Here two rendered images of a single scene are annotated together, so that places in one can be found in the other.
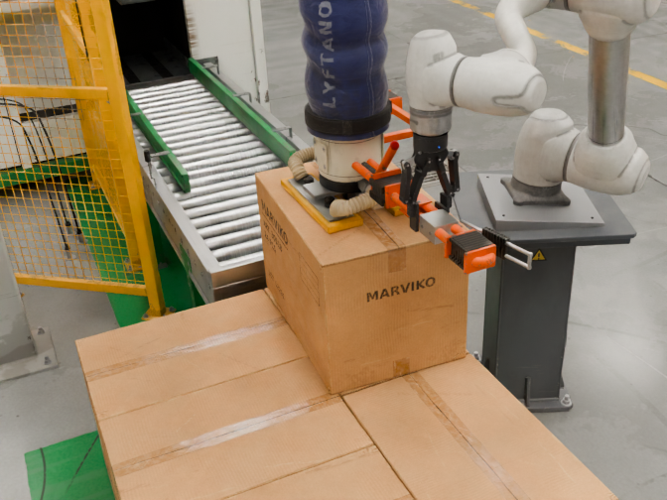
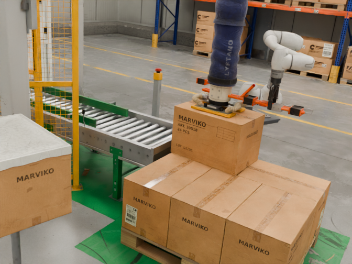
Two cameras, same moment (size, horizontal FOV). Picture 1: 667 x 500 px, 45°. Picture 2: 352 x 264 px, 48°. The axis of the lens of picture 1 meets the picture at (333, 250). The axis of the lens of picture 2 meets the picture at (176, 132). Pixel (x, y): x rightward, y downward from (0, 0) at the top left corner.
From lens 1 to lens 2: 2.00 m
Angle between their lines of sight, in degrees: 34
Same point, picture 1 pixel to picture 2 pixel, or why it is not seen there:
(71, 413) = (78, 228)
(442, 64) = (288, 56)
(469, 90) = (298, 63)
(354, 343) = (241, 154)
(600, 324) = not seen: hidden behind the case
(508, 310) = not seen: hidden behind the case
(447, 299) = (258, 138)
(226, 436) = (218, 190)
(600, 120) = not seen: hidden behind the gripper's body
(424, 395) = (259, 170)
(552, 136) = (254, 89)
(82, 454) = (101, 240)
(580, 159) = (265, 96)
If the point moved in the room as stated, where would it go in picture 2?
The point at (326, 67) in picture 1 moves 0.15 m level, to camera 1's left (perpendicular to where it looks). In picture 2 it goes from (228, 62) to (211, 62)
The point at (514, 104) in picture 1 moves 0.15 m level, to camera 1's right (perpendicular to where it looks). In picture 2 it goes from (310, 66) to (323, 65)
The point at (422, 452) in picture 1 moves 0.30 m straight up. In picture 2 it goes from (276, 183) to (284, 144)
